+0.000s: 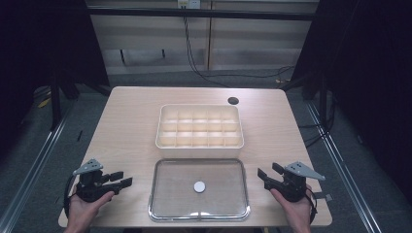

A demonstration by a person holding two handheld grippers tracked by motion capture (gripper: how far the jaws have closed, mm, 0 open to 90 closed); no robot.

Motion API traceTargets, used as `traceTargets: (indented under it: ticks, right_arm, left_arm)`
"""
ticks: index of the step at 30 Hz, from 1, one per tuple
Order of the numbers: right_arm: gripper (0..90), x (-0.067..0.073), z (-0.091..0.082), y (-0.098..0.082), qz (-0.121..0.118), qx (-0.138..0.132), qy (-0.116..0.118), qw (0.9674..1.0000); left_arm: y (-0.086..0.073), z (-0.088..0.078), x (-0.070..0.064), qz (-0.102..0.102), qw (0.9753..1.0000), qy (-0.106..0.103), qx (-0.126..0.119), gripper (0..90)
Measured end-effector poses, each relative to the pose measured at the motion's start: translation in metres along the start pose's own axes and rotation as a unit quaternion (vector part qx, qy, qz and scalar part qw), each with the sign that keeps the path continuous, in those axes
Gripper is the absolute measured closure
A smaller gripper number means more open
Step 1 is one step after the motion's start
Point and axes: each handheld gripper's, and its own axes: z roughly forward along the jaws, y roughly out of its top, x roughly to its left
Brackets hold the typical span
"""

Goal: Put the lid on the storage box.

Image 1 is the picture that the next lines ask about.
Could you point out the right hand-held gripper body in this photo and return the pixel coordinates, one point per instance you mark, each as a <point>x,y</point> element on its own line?
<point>293,187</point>

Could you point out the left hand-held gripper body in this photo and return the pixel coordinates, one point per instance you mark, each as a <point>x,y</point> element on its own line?
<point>92,189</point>

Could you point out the person's right hand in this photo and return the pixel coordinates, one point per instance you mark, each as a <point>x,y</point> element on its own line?
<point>298,212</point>

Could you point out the person's left hand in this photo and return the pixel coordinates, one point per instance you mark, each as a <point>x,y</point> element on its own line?
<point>81,212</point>

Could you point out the small black floor piece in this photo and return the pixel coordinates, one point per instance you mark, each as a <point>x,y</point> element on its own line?
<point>79,135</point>

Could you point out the clear lid with white knob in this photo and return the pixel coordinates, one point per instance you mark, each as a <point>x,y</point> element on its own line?
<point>181,194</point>

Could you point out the white compartment storage box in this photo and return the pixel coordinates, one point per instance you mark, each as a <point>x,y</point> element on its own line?
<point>199,147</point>

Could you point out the black stand leg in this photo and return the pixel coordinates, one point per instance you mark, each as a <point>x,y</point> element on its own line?
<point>55,103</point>

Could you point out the yellow floor object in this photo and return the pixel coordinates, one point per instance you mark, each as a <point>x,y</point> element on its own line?
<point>43,103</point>

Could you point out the black curtain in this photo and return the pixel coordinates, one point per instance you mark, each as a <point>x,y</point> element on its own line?
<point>42,48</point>
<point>372,81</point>

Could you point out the metal floor rail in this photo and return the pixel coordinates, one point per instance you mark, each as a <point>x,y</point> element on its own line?
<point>343,168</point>
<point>35,165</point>

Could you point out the black horizontal frame bar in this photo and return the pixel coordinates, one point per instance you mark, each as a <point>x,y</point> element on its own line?
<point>200,13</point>

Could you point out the white wall outlet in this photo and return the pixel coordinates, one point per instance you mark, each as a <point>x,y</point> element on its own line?
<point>189,4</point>

